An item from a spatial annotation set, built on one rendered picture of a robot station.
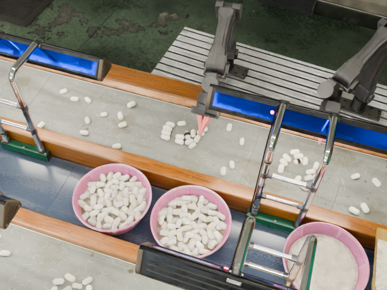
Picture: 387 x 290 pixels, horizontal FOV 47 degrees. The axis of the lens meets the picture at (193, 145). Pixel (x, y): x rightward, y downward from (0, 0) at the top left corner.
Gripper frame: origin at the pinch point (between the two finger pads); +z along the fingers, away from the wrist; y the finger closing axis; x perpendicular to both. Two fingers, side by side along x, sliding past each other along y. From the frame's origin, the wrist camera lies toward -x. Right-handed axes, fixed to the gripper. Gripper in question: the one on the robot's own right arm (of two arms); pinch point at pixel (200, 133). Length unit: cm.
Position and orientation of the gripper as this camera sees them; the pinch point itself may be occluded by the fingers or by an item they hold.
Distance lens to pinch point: 161.6
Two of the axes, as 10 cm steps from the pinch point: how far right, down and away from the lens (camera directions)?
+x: 1.9, -0.3, 9.8
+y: 9.5, 2.6, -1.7
